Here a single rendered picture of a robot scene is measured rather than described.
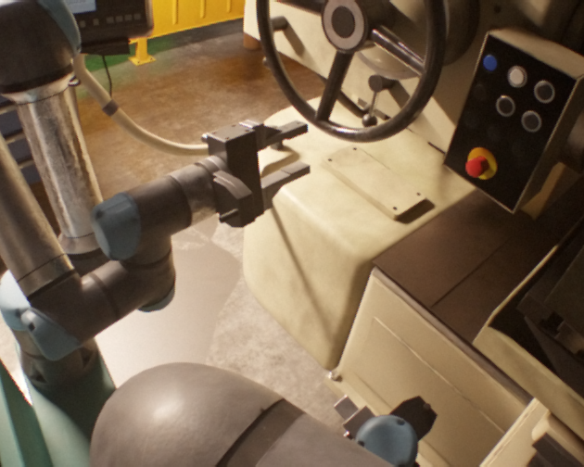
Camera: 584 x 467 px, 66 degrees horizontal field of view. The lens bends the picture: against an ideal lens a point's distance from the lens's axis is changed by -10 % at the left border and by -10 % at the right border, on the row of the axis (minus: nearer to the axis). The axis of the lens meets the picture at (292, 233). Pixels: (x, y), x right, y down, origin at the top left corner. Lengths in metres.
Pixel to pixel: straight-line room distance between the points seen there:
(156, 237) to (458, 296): 0.91
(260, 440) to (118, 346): 1.67
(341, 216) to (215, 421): 1.26
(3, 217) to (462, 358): 1.05
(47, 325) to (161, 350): 1.23
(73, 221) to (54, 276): 0.21
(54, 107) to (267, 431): 0.63
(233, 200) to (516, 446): 0.74
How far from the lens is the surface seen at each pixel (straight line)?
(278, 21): 1.19
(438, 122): 0.97
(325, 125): 0.82
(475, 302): 1.35
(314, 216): 1.44
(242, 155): 0.66
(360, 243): 1.39
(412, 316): 1.32
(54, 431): 0.96
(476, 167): 0.78
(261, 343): 1.85
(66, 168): 0.79
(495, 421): 1.36
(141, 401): 0.25
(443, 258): 1.41
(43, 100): 0.76
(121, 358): 1.85
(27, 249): 0.64
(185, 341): 1.85
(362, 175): 1.58
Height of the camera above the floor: 1.56
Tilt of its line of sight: 44 degrees down
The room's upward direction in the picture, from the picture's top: 9 degrees clockwise
